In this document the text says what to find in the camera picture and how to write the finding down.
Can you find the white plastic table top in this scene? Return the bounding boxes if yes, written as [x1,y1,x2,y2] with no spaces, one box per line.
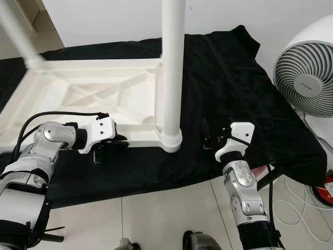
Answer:
[0,56,183,155]

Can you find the black fabric table cover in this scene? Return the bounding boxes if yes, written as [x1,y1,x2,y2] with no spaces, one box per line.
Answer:
[0,24,329,210]

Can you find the black metal table leg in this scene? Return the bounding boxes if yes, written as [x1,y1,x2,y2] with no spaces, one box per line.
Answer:
[257,166,285,192]
[30,231,67,244]

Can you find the white domed appliance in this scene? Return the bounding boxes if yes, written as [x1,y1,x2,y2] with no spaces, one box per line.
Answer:
[304,110,333,159]

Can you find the red round device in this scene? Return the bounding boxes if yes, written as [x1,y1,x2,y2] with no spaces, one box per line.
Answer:
[312,174,333,205]

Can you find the grey robot left leg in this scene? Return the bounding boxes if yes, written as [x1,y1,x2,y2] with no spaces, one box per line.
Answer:
[114,237,141,250]

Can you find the grey robot leg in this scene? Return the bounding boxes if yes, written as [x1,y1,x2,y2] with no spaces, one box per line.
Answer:
[114,237,141,250]
[182,230,223,250]

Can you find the grey robot right leg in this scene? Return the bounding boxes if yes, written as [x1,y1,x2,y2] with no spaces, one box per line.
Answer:
[182,230,223,250]

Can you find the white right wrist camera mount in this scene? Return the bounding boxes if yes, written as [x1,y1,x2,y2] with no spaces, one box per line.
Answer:
[214,122,256,164]

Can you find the white power cable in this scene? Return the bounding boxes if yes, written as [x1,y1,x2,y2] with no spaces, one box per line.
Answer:
[271,174,333,243]

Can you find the white pedestal fan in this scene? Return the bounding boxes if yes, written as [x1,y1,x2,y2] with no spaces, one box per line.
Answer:
[273,14,333,119]

